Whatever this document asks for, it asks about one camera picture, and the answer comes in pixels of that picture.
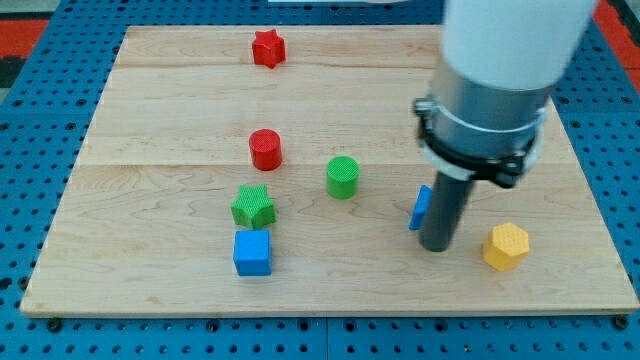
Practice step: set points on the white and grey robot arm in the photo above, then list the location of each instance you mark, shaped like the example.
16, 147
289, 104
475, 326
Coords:
499, 60

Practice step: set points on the green cylinder block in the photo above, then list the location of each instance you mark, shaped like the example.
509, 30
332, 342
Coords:
342, 177

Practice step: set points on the red cylinder block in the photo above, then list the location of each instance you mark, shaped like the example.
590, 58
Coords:
265, 149

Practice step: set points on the green star block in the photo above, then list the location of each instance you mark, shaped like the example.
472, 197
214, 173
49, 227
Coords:
253, 208

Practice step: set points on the wooden board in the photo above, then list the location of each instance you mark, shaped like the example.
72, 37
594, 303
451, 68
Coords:
144, 228

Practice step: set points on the blue cube block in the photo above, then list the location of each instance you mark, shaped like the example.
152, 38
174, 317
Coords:
252, 253

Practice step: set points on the blue block behind rod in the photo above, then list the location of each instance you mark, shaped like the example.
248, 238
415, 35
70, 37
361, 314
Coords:
420, 208

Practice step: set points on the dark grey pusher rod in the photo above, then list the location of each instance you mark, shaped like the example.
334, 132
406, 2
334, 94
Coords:
444, 211

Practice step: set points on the red star block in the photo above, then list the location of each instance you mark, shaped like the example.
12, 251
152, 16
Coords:
268, 48

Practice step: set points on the yellow hexagon block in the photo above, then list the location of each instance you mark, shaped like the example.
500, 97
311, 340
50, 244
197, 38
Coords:
506, 246

